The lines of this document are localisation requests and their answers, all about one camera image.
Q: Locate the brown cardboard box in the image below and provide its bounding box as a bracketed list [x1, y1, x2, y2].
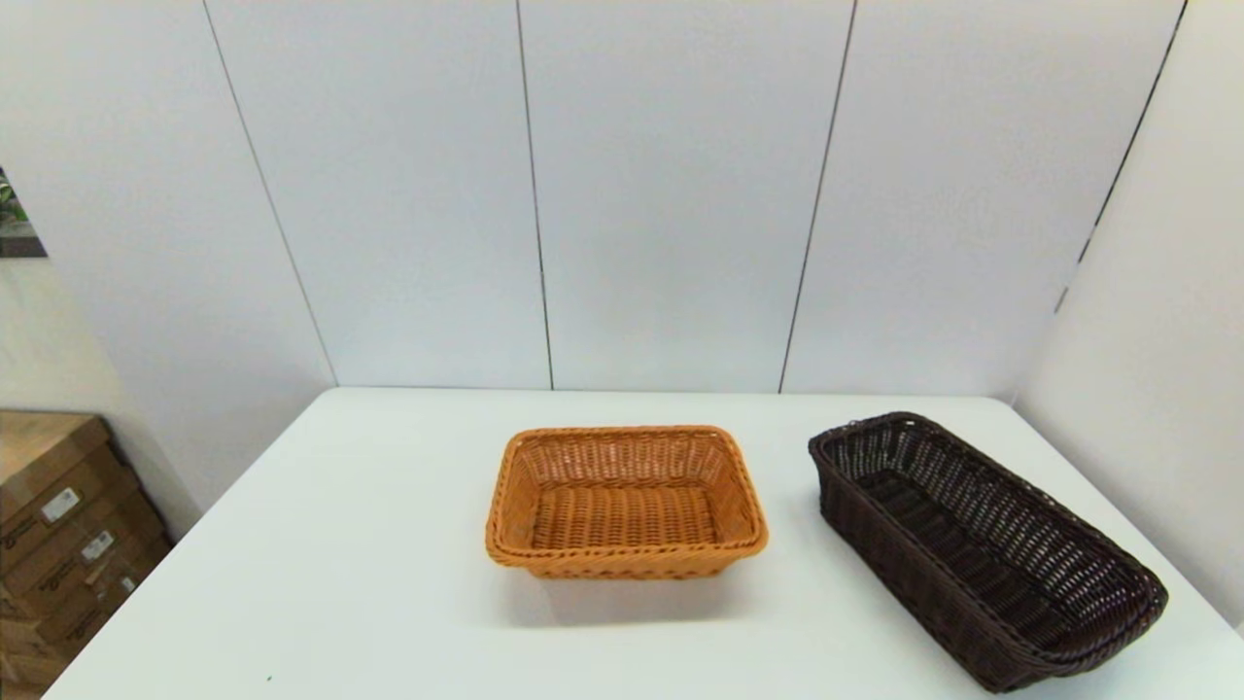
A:
[39, 533, 177, 664]
[0, 486, 168, 623]
[0, 410, 142, 575]

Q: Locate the orange wicker basket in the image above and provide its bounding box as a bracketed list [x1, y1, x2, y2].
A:
[485, 425, 769, 581]

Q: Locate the dark brown wicker basket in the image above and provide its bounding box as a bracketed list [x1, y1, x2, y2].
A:
[809, 411, 1169, 693]

